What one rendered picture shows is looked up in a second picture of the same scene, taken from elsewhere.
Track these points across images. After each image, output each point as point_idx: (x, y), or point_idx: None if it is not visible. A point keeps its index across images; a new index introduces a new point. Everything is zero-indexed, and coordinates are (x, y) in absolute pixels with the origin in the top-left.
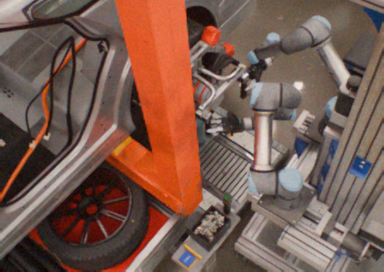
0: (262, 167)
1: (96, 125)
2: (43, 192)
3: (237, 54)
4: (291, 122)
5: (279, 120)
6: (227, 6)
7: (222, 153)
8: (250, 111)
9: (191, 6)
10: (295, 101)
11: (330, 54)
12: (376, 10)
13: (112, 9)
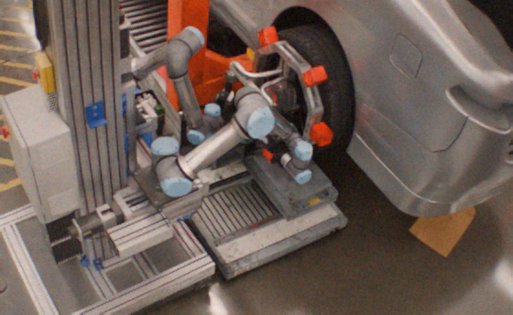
0: (135, 59)
1: (252, 2)
2: None
3: (402, 292)
4: (270, 305)
5: (278, 295)
6: (370, 124)
7: (255, 213)
8: (306, 271)
9: (340, 42)
10: (164, 56)
11: (220, 130)
12: None
13: None
